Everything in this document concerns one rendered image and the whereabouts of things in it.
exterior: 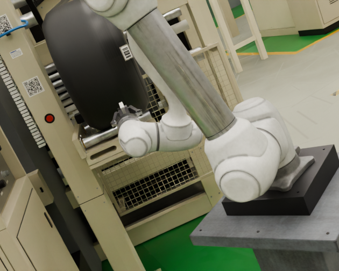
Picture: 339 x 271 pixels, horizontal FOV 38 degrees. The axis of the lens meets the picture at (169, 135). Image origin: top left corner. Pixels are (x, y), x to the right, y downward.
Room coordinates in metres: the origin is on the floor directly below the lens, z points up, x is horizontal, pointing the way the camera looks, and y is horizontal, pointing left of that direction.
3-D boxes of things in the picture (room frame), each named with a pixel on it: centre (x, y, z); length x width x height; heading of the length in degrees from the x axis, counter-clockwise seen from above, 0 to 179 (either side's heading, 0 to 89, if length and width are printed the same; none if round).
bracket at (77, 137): (2.32, 0.39, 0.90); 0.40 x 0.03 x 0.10; 2
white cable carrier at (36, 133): (2.26, 0.55, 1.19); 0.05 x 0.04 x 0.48; 2
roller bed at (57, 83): (2.70, 0.45, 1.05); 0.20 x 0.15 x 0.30; 92
